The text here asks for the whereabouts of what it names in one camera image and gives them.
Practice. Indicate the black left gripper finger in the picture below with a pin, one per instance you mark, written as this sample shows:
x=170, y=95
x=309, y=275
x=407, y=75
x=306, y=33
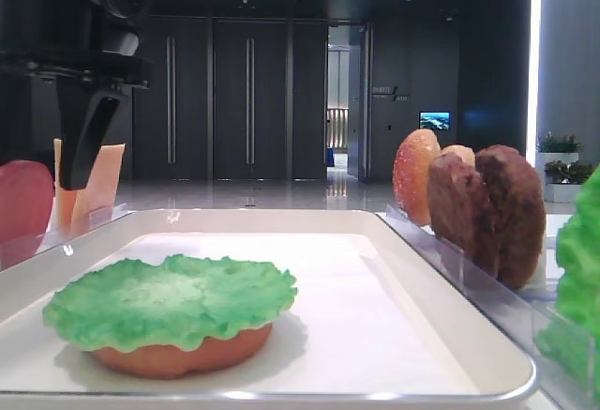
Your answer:
x=86, y=111

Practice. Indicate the clear patty holder rail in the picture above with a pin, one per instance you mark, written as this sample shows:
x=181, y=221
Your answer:
x=521, y=315

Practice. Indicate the tan bread slice near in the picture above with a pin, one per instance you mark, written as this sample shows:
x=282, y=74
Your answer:
x=466, y=154

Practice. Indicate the bread bun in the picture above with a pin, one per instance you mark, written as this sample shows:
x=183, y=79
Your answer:
x=166, y=362

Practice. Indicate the white rectangular tray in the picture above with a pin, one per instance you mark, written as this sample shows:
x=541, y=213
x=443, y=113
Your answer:
x=373, y=326

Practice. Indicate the tan bread slice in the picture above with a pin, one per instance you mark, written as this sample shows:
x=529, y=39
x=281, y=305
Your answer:
x=466, y=154
x=410, y=173

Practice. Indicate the orange cheese slice right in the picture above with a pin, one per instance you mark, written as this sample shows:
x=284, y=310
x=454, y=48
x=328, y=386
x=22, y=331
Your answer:
x=102, y=184

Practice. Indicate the green lettuce leaf in holder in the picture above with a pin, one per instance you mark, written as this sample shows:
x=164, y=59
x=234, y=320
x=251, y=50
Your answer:
x=574, y=278

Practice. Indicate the orange cheese slice left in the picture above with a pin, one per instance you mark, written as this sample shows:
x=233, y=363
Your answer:
x=64, y=199

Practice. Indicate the green lettuce leaf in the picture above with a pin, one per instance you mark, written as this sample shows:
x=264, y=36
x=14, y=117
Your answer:
x=574, y=278
x=181, y=301

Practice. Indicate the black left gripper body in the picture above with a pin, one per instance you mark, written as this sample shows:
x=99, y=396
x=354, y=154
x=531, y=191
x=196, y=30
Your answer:
x=84, y=66

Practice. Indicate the potted green plants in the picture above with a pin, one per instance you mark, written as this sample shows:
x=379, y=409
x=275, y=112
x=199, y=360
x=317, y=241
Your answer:
x=562, y=172

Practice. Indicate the brown meat patty far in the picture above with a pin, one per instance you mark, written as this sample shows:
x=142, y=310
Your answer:
x=461, y=211

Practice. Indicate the wall display screen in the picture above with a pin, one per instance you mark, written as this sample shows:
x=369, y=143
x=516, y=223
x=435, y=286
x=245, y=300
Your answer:
x=434, y=120

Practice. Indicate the orange cheese slice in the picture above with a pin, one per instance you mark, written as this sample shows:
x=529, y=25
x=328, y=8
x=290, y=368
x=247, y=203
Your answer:
x=64, y=199
x=102, y=184

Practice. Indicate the brown meat patty near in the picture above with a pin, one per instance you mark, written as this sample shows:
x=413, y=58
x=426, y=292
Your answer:
x=515, y=192

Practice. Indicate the tan bread slice far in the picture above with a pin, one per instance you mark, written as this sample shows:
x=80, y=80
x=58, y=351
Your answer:
x=410, y=173

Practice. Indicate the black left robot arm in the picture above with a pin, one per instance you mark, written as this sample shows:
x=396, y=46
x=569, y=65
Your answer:
x=87, y=49

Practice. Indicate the red tomato slice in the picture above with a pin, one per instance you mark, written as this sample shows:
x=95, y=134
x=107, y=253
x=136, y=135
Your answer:
x=27, y=193

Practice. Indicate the brown meat patty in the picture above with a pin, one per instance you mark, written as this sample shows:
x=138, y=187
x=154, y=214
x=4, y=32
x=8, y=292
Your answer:
x=515, y=192
x=461, y=211

